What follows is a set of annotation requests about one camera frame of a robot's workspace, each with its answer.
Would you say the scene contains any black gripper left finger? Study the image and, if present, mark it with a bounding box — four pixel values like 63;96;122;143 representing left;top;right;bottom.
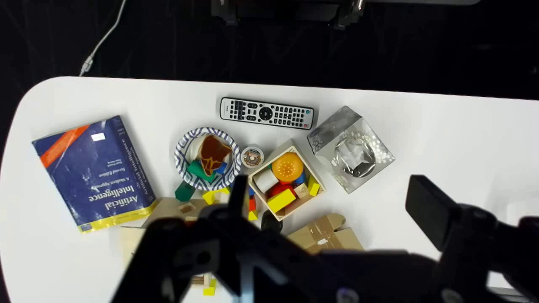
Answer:
198;175;248;224

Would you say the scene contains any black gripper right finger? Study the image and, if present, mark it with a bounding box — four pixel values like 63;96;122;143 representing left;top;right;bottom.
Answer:
405;175;492;251

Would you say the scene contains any wooden shape sorter box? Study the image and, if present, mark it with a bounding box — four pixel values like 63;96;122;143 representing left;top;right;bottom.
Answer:
118;196;267;298

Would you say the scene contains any folded cardboard box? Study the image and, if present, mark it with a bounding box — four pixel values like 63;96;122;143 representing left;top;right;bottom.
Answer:
289;214;363;254

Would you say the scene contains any yellow arch wooden block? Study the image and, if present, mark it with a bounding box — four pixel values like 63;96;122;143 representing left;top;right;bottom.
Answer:
203;192;218;206

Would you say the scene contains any green hexagonal wooden block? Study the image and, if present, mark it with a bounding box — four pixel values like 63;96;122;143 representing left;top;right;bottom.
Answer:
176;182;196;202

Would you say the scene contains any yellow rectangular wooden block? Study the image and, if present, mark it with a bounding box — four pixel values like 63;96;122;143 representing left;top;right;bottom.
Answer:
268;189;297;212

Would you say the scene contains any small round brown cup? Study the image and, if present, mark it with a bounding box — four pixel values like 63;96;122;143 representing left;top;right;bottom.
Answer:
241;147;265;169

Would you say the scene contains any small wooden toy tray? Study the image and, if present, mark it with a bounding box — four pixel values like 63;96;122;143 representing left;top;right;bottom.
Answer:
248;142;324;221

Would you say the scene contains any brown food on plate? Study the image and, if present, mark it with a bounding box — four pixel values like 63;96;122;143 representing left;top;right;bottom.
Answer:
199;135;231;175

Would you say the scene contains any orange round toy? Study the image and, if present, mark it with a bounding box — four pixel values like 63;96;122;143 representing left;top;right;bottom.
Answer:
272;153;304;184

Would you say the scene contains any blue patterned paper plate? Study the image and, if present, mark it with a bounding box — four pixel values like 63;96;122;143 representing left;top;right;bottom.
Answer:
174;126;241;192

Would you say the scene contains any grey TV remote control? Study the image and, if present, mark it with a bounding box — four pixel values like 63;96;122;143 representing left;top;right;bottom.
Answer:
219;96;317;130

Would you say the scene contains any blue Artificial Intelligence textbook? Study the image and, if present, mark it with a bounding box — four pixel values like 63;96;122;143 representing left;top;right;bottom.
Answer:
32;116;157;233

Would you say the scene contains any white cable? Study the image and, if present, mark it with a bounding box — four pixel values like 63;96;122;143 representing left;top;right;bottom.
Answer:
78;0;128;78

